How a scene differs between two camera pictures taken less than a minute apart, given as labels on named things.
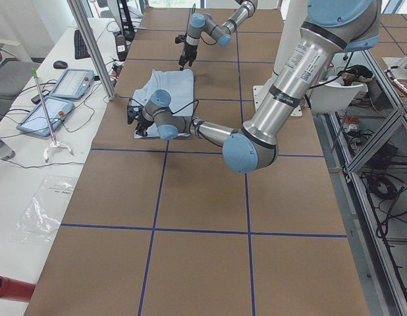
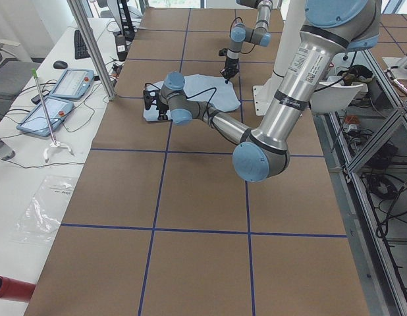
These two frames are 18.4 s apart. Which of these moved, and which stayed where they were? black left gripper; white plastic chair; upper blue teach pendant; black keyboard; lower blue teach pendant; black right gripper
Moved: black left gripper; black right gripper
Stayed: lower blue teach pendant; upper blue teach pendant; black keyboard; white plastic chair
